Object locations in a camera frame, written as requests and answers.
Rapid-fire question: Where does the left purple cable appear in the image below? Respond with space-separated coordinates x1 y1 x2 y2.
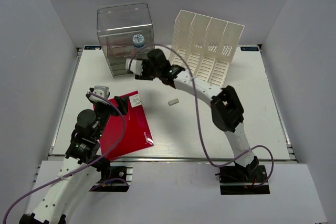
1 91 129 222

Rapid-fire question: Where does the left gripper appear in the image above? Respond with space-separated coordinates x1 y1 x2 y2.
94 94 129 139

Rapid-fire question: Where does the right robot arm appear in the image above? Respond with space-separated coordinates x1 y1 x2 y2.
126 49 259 182

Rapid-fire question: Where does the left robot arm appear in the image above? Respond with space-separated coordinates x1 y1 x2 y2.
19 91 129 223

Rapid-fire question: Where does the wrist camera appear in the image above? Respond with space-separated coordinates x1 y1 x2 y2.
125 58 143 76
86 86 110 104

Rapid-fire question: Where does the white file organizer rack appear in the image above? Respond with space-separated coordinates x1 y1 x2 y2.
169 10 245 86

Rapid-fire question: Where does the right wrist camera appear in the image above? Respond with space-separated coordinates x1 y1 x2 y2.
125 58 143 76

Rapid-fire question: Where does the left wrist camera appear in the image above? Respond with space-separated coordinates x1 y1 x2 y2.
86 86 110 104

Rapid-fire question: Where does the grey eraser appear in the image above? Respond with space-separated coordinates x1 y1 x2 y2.
168 99 179 106

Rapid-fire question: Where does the red plastic folder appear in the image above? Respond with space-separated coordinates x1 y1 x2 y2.
100 91 154 161

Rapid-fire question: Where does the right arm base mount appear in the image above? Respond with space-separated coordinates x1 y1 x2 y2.
215 165 270 195

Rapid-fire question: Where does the purple cable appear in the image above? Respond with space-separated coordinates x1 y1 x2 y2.
1 91 129 222
129 44 275 188

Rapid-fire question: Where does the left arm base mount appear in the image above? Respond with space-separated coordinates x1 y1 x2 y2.
90 163 133 193

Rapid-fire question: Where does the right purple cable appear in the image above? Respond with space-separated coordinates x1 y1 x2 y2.
129 44 275 188

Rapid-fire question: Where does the clear plastic drawer cabinet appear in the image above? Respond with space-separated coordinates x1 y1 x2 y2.
97 3 154 77

